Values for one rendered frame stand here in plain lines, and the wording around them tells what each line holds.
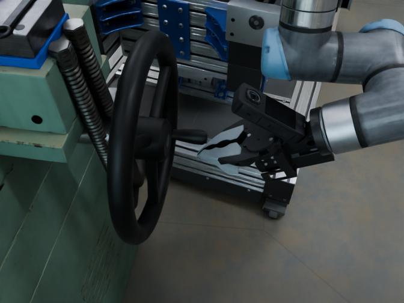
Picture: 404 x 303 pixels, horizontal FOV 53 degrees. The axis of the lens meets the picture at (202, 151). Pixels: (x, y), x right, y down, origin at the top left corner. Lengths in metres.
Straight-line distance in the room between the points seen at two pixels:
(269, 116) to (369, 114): 0.13
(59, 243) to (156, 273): 0.62
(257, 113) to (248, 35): 0.39
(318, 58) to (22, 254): 0.51
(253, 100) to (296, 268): 0.89
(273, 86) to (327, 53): 0.97
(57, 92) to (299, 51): 0.33
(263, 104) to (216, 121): 0.85
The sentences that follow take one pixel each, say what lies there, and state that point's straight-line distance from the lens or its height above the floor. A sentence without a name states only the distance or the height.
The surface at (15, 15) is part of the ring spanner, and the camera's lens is 0.46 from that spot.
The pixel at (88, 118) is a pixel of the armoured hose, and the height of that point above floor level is 0.87.
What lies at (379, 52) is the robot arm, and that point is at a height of 0.88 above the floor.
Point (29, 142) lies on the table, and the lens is 0.52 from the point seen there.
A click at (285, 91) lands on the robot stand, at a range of 1.56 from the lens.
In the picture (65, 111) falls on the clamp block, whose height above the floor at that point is 0.90.
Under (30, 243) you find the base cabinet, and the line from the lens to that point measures 0.68.
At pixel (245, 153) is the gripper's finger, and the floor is 0.76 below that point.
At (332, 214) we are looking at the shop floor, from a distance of 1.50.
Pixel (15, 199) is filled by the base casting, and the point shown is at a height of 0.76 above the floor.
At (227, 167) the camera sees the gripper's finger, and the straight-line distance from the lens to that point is 0.66.
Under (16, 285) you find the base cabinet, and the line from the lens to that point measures 0.68.
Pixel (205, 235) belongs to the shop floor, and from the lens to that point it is 1.39.
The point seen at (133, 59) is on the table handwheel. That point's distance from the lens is 0.46.
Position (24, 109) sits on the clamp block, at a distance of 0.50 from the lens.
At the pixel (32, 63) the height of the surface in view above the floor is 0.97.
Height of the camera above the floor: 1.23
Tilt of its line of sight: 50 degrees down
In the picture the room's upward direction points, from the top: straight up
